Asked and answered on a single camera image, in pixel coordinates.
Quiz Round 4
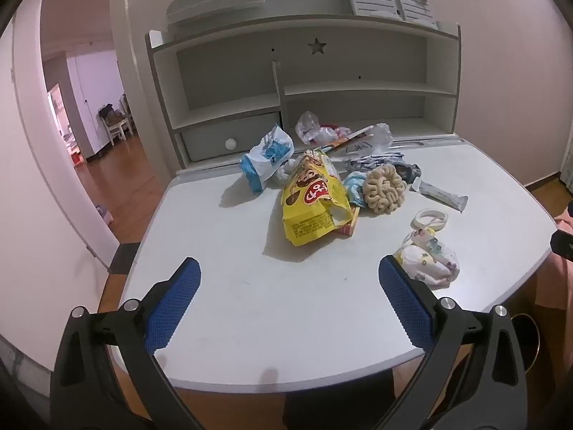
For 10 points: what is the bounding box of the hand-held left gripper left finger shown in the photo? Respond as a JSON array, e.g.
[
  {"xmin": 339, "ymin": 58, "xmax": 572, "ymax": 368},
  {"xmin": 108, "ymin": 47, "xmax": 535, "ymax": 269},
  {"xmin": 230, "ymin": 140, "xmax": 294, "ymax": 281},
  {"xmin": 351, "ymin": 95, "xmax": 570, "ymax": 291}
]
[{"xmin": 49, "ymin": 256, "xmax": 211, "ymax": 430}]

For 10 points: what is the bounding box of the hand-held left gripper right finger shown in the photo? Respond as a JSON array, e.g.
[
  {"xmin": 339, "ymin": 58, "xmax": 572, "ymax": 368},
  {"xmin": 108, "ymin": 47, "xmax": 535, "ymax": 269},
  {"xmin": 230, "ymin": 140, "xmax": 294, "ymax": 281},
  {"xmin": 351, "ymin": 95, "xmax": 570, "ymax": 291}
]
[{"xmin": 378, "ymin": 254, "xmax": 529, "ymax": 430}]

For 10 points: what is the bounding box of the white ring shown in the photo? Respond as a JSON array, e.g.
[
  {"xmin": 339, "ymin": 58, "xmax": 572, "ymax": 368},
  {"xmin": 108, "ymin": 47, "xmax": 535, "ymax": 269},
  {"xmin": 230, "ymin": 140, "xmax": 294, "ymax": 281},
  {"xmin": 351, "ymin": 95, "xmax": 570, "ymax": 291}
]
[{"xmin": 412, "ymin": 208, "xmax": 449, "ymax": 232}]

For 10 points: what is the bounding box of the blue and white plastic bag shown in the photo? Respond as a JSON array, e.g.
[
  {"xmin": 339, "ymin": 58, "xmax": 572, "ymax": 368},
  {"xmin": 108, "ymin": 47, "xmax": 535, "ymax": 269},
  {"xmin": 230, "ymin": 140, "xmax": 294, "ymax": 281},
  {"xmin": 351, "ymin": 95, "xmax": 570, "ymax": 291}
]
[{"xmin": 240, "ymin": 125, "xmax": 295, "ymax": 194}]

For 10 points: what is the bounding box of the patterned rolled diaper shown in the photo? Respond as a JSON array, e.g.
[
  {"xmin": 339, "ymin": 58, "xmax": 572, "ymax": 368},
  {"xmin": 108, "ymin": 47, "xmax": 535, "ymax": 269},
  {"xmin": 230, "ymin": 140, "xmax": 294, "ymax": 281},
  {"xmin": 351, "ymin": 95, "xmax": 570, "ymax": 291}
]
[{"xmin": 395, "ymin": 228, "xmax": 461, "ymax": 288}]

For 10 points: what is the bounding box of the red and yellow snack box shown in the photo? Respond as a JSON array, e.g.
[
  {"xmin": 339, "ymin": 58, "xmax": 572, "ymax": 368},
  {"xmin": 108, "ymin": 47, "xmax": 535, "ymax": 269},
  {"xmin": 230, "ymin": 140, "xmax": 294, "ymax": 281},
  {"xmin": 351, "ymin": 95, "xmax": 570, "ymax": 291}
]
[{"xmin": 336, "ymin": 206, "xmax": 361, "ymax": 237}]

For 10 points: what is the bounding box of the beige knobbly sponge ball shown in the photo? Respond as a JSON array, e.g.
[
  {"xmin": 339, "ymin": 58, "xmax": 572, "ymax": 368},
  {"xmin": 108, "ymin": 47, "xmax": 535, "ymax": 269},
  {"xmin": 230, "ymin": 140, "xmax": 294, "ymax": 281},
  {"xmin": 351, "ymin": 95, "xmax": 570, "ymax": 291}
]
[{"xmin": 362, "ymin": 165, "xmax": 407, "ymax": 216}]

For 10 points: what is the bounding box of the white tube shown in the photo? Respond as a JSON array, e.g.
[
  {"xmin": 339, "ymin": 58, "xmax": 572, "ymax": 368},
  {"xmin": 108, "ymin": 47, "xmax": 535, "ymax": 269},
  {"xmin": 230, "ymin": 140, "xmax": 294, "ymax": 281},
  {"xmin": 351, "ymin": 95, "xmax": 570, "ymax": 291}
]
[{"xmin": 412, "ymin": 177, "xmax": 468, "ymax": 212}]

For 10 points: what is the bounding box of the light blue wrapper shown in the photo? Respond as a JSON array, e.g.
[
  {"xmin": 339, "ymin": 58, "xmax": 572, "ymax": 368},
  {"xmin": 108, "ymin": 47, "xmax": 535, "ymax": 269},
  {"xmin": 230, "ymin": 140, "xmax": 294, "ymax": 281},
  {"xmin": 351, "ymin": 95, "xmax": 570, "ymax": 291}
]
[{"xmin": 342, "ymin": 171, "xmax": 370, "ymax": 209}]

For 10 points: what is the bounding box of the dark crumpled wrapper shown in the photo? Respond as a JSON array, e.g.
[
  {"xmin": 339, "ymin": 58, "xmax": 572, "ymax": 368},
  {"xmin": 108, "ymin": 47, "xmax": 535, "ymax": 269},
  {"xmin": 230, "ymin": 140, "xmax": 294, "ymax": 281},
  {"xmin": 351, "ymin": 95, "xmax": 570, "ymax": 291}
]
[{"xmin": 396, "ymin": 163, "xmax": 422, "ymax": 184}]

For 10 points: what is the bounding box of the yellow snack bag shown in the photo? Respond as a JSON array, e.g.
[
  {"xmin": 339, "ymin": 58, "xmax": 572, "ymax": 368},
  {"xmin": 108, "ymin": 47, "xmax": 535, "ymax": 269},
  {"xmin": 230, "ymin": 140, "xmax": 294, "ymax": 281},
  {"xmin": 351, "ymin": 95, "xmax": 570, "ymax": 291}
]
[{"xmin": 281, "ymin": 148, "xmax": 354, "ymax": 247}]

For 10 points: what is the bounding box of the blue white crumpled wrapper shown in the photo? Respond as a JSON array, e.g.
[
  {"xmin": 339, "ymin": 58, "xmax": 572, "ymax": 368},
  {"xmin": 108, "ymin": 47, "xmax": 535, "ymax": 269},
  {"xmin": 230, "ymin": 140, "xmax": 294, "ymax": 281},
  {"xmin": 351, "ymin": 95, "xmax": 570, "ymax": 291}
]
[{"xmin": 347, "ymin": 152, "xmax": 404, "ymax": 173}]

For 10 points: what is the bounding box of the crumpled white tissue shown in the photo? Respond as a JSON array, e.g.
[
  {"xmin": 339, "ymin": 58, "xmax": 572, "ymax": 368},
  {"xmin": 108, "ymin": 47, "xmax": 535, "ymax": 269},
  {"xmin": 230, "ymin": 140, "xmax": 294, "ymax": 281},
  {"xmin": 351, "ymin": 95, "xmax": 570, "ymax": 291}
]
[{"xmin": 273, "ymin": 159, "xmax": 298, "ymax": 184}]

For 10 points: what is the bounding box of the grey drawer with round knob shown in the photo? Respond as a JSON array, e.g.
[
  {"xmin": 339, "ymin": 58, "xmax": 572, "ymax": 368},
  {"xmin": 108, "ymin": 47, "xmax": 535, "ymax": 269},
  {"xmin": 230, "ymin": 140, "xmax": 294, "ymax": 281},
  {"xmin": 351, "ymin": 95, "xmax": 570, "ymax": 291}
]
[{"xmin": 181, "ymin": 113, "xmax": 280, "ymax": 162}]

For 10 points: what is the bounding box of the wooden chair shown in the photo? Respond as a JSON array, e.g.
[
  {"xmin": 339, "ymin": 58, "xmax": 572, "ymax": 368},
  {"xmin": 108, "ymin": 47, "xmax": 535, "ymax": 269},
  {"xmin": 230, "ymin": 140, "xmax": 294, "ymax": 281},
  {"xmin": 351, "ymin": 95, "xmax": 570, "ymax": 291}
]
[{"xmin": 104, "ymin": 94, "xmax": 135, "ymax": 146}]

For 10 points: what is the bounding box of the clear crumpled plastic bag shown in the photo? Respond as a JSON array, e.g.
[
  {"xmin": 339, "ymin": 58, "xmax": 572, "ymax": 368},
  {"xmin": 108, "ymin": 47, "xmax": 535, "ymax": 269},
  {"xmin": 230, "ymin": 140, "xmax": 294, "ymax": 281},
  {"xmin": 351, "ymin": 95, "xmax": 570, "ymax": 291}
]
[{"xmin": 295, "ymin": 111, "xmax": 336, "ymax": 146}]

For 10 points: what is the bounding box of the white wardrobe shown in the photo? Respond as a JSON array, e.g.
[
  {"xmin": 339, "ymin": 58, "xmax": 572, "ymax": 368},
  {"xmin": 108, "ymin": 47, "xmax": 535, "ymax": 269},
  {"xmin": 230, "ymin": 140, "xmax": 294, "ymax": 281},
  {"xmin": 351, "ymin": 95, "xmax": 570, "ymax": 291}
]
[{"xmin": 67, "ymin": 51, "xmax": 130, "ymax": 158}]

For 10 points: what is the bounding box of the white desk shelf unit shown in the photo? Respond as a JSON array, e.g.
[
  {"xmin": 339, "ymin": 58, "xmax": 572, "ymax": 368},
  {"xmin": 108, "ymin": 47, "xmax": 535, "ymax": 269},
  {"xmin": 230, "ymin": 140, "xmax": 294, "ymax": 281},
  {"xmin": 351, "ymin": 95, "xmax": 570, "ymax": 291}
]
[{"xmin": 145, "ymin": 13, "xmax": 462, "ymax": 175}]

